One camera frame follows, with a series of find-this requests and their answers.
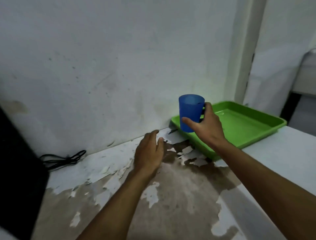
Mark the person's right hand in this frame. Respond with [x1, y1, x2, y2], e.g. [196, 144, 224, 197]
[181, 102, 226, 149]

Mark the green plastic tray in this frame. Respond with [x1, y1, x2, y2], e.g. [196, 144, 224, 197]
[171, 101, 287, 161]

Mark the blue plastic mug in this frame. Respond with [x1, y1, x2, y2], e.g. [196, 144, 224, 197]
[178, 94, 206, 133]

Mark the black appliance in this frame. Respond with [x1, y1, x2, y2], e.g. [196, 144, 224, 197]
[0, 105, 50, 240]

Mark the person's right forearm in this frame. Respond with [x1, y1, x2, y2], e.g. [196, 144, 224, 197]
[213, 138, 316, 240]

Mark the person's left hand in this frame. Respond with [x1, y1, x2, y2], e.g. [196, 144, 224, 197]
[133, 130, 165, 176]

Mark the black cable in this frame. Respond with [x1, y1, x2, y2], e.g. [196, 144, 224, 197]
[39, 150, 87, 171]

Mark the person's left forearm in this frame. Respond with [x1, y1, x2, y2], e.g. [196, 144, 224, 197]
[76, 165, 158, 240]

